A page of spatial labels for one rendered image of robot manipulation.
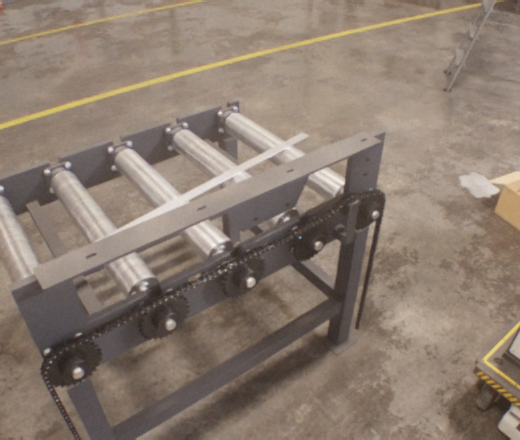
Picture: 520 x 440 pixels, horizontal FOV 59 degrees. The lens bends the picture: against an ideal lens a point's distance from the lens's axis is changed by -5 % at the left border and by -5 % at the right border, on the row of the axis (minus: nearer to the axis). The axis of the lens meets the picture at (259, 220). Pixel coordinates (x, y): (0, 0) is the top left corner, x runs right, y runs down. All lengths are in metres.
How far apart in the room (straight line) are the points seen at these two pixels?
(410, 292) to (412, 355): 0.44
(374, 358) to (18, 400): 1.72
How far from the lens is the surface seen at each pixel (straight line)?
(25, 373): 2.63
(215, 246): 1.63
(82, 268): 1.25
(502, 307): 2.96
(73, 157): 2.23
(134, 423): 1.92
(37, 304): 1.33
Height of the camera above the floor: 1.98
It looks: 38 degrees down
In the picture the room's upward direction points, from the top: straight up
